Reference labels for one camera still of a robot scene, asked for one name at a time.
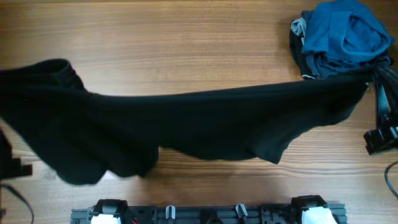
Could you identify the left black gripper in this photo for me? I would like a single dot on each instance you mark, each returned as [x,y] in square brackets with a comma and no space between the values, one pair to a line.
[6,160]

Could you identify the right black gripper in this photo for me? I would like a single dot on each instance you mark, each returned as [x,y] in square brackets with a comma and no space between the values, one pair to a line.
[386,81]

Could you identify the black t-shirt with logo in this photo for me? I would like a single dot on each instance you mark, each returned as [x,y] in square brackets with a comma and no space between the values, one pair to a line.
[81,135]

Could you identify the blue crumpled garment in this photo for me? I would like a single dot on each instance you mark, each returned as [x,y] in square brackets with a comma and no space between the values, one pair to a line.
[342,37]

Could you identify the black garment under pile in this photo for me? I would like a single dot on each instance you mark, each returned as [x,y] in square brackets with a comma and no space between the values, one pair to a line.
[296,45]

